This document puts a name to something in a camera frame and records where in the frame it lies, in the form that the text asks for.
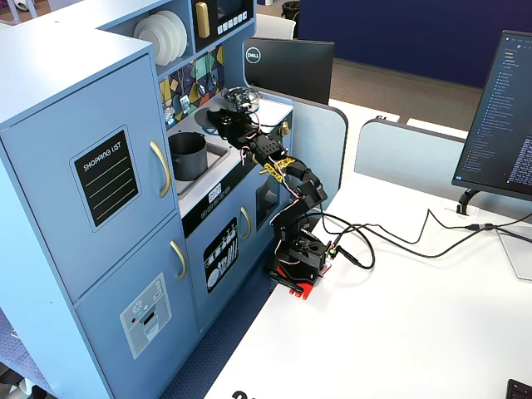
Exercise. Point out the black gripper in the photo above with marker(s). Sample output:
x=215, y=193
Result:
x=223, y=121

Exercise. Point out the glass bowl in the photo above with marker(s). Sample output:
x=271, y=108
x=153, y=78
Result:
x=251, y=93

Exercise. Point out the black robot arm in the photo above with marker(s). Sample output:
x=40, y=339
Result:
x=299, y=199

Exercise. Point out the white toy sink basin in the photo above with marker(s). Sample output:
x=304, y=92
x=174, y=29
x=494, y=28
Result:
x=216, y=156

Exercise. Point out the gray toy pot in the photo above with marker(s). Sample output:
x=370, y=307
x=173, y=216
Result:
x=191, y=158

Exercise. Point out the gold faucet knob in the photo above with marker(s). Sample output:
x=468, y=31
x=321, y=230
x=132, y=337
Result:
x=285, y=129

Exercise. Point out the black Dell monitor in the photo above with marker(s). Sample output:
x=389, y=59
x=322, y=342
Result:
x=291, y=70

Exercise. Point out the white toy plate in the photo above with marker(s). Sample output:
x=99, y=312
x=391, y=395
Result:
x=149, y=41
x=173, y=37
x=184, y=35

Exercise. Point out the light blue desk divider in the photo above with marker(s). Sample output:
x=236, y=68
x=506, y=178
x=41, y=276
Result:
x=320, y=141
x=407, y=158

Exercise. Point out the white chair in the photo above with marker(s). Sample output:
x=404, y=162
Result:
x=276, y=27

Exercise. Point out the black dishwasher rack decal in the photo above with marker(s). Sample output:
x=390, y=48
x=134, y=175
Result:
x=220, y=253

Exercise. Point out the black trash bin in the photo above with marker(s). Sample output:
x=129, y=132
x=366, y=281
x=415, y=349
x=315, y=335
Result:
x=291, y=8

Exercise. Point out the blue wooden toy kitchen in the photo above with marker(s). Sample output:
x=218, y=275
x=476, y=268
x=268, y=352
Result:
x=83, y=83

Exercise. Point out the black table clamp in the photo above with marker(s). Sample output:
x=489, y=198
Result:
x=287, y=282

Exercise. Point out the dark blue partition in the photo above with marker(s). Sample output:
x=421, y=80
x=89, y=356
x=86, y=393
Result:
x=415, y=33

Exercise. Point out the monitor showing code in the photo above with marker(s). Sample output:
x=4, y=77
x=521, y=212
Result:
x=498, y=124

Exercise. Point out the silver monitor stand base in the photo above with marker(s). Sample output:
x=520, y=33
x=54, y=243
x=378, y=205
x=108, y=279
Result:
x=519, y=257

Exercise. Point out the black keyboard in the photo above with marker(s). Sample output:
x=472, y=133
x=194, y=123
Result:
x=521, y=390

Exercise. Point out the green wrist camera board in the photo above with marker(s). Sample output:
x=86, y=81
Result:
x=234, y=99

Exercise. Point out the red robot base plate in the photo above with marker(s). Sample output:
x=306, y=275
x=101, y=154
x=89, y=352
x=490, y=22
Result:
x=305, y=289

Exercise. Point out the black monitor mount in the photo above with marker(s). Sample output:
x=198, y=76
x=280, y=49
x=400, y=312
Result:
x=465, y=201

